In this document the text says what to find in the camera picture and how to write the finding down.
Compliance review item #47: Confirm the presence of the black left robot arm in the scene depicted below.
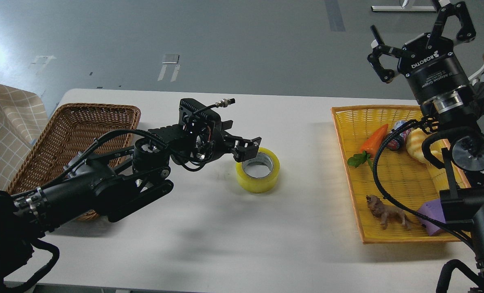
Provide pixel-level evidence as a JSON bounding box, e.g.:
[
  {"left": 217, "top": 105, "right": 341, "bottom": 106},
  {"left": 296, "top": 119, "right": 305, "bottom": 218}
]
[{"left": 0, "top": 98, "right": 262, "bottom": 293}]

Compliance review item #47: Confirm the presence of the yellow plastic basket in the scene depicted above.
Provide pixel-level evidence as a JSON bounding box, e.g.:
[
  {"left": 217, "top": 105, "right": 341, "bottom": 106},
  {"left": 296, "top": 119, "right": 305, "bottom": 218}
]
[{"left": 331, "top": 105, "right": 457, "bottom": 244}]

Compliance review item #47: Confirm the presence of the orange toy carrot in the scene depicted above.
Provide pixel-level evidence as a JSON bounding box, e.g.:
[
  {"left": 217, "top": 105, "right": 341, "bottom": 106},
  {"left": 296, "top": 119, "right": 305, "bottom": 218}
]
[{"left": 346, "top": 124, "right": 389, "bottom": 169}]

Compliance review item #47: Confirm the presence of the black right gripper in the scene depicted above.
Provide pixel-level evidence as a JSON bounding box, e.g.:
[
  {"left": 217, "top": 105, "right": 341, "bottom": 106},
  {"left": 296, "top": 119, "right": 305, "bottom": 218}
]
[{"left": 367, "top": 0, "right": 477, "bottom": 106}]

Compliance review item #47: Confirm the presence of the brown wicker basket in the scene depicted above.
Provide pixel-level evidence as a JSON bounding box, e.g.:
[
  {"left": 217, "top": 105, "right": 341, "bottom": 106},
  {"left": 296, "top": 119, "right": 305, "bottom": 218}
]
[{"left": 7, "top": 103, "right": 141, "bottom": 221}]

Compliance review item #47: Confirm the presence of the white stand base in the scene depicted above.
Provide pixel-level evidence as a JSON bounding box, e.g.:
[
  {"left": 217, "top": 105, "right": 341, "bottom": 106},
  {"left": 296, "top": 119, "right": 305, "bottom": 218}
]
[{"left": 370, "top": 0, "right": 437, "bottom": 13}]

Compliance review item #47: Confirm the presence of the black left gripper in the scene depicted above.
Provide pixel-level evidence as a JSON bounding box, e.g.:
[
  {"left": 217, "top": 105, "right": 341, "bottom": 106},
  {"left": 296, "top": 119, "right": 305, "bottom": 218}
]
[{"left": 193, "top": 122, "right": 262, "bottom": 163}]

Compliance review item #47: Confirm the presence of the yellow tape roll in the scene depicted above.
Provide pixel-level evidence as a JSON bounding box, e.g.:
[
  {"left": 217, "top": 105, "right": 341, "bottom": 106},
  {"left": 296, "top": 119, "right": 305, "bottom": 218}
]
[{"left": 235, "top": 148, "right": 280, "bottom": 193}]

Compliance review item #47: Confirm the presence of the small drink can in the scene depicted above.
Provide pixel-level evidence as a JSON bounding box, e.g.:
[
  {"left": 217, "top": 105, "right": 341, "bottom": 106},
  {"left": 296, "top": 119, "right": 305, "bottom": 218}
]
[{"left": 386, "top": 120, "right": 412, "bottom": 151}]

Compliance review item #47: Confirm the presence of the purple foam block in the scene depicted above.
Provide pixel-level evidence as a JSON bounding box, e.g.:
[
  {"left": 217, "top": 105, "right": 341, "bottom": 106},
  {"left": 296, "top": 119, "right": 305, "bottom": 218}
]
[{"left": 417, "top": 199, "right": 445, "bottom": 237}]

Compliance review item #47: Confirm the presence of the beige checkered cloth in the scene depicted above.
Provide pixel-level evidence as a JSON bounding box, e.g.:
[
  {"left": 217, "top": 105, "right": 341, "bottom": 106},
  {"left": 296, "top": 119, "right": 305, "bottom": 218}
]
[{"left": 0, "top": 84, "right": 48, "bottom": 190}]

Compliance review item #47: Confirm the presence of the toy bread loaf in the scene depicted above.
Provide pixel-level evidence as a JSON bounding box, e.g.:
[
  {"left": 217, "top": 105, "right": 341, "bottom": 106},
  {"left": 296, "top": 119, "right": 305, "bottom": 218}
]
[{"left": 405, "top": 128, "right": 458, "bottom": 192}]

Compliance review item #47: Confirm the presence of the brown toy lion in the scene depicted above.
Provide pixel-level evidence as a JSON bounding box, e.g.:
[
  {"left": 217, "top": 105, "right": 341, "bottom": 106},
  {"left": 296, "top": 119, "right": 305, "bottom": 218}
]
[{"left": 365, "top": 195, "right": 415, "bottom": 230}]

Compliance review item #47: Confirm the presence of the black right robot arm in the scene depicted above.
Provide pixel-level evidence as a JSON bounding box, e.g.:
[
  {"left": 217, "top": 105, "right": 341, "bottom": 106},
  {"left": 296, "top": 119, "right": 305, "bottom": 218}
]
[{"left": 367, "top": 0, "right": 484, "bottom": 293}]

